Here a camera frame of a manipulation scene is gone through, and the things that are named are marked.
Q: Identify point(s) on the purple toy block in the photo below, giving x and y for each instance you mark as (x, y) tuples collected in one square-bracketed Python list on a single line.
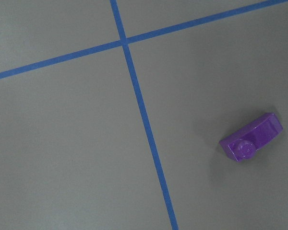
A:
[(245, 142)]

